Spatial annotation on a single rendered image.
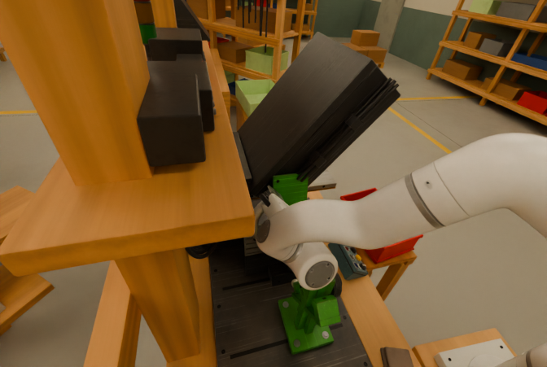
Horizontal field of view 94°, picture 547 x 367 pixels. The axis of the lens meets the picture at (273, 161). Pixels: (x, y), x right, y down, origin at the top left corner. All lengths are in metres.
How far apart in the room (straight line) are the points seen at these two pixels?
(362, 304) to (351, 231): 0.59
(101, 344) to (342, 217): 0.44
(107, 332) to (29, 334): 1.70
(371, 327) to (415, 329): 1.18
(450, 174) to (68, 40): 0.45
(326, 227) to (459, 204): 0.19
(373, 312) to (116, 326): 0.75
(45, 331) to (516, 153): 2.23
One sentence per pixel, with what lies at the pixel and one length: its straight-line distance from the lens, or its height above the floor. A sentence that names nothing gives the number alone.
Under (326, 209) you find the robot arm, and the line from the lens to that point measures 0.46.
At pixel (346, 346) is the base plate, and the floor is 0.90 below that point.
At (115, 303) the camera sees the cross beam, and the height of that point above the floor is 1.27.
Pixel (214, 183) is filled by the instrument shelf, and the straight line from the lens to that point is 0.35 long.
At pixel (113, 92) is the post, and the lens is 0.32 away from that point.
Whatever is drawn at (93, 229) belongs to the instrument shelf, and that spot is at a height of 1.54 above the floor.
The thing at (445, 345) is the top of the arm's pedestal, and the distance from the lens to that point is 1.15.
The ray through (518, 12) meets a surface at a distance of 6.39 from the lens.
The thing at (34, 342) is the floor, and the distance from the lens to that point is 2.22.
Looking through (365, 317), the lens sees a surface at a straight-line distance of 1.01.
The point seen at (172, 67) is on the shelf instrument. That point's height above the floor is 1.61.
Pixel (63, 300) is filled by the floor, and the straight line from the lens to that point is 2.28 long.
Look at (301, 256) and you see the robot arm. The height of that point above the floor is 1.34.
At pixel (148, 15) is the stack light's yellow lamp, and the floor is 1.67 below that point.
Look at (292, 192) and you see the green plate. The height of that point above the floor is 1.21.
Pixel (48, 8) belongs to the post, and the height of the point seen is 1.73.
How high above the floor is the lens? 1.77
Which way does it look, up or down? 36 degrees down
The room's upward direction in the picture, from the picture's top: 5 degrees clockwise
